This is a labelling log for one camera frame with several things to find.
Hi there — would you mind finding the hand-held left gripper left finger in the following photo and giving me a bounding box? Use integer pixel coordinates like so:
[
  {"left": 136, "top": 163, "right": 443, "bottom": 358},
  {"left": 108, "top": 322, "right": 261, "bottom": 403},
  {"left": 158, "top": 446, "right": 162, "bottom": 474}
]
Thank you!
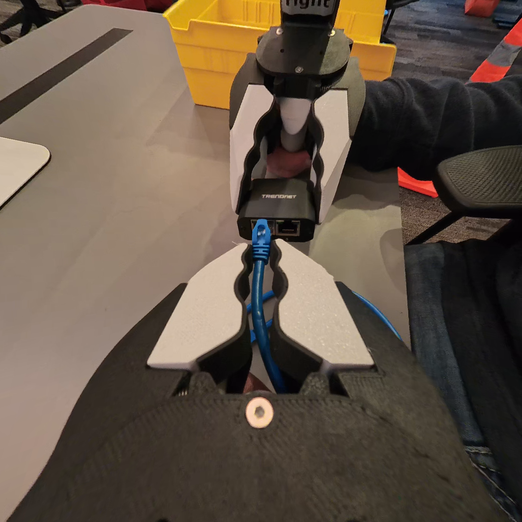
[{"left": 147, "top": 243, "right": 253, "bottom": 386}]

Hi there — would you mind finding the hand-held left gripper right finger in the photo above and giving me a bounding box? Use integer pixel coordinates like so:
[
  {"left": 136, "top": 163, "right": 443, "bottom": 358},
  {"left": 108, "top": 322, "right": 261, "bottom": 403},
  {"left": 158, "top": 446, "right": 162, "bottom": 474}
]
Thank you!
[{"left": 271, "top": 240, "right": 376, "bottom": 388}]

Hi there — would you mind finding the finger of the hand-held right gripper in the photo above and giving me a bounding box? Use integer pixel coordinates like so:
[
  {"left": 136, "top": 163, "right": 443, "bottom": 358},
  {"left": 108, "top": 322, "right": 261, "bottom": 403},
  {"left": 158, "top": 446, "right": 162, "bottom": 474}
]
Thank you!
[
  {"left": 229, "top": 83, "right": 283, "bottom": 215},
  {"left": 309, "top": 88, "right": 352, "bottom": 226}
]

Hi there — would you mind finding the blue ethernet cable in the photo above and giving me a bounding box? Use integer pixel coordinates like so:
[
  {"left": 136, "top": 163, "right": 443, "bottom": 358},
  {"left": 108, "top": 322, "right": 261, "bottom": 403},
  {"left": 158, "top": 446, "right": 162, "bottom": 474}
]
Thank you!
[{"left": 245, "top": 219, "right": 404, "bottom": 394}]

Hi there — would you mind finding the black network adapter box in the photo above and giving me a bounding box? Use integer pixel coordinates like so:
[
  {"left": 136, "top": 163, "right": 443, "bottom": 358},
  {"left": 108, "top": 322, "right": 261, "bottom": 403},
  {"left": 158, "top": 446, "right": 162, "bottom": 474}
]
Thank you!
[{"left": 238, "top": 178, "right": 316, "bottom": 243}]

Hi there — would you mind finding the person's right forearm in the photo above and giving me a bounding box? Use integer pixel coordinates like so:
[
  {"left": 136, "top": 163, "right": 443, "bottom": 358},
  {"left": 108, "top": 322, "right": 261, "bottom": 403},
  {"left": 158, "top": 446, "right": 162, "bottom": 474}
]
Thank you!
[{"left": 351, "top": 75, "right": 522, "bottom": 182}]

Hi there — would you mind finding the person's right hand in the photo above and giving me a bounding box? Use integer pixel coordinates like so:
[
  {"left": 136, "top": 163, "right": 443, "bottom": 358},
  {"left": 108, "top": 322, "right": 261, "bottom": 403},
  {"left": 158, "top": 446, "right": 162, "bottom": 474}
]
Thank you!
[{"left": 271, "top": 146, "right": 309, "bottom": 177}]

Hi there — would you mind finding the yellow plastic bin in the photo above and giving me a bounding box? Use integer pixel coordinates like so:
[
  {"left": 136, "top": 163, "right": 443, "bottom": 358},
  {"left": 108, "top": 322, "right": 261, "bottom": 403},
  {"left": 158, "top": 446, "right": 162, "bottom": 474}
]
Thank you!
[{"left": 163, "top": 0, "right": 397, "bottom": 110}]

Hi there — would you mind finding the orange flat object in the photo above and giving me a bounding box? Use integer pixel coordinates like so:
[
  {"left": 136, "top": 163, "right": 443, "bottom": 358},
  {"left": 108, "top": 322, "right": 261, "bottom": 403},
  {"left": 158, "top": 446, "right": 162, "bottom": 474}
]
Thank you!
[{"left": 397, "top": 167, "right": 439, "bottom": 199}]

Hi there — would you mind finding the person's blue jeans leg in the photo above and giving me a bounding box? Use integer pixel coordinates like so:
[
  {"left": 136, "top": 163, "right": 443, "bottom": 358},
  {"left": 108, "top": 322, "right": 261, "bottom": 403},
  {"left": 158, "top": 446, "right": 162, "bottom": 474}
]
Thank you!
[{"left": 404, "top": 238, "right": 522, "bottom": 522}]

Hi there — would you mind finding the black mesh chair armrest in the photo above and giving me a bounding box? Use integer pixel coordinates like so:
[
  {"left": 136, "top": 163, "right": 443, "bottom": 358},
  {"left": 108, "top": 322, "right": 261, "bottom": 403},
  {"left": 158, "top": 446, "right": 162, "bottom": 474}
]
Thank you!
[{"left": 408, "top": 146, "right": 522, "bottom": 245}]

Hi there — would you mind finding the red object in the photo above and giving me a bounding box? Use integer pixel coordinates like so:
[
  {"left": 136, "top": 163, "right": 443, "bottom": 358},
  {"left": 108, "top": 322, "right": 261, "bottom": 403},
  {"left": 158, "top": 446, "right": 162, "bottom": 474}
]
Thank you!
[{"left": 465, "top": 0, "right": 501, "bottom": 18}]

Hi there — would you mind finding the white flat pad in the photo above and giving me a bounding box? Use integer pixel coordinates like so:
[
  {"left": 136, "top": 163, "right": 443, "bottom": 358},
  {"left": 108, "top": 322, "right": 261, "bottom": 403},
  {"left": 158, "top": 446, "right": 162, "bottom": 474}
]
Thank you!
[{"left": 0, "top": 136, "right": 51, "bottom": 209}]

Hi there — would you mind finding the black office chair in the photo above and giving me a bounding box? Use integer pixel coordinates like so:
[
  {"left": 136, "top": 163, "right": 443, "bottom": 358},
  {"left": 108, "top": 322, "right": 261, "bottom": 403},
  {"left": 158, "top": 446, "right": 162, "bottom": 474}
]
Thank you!
[{"left": 0, "top": 0, "right": 82, "bottom": 43}]

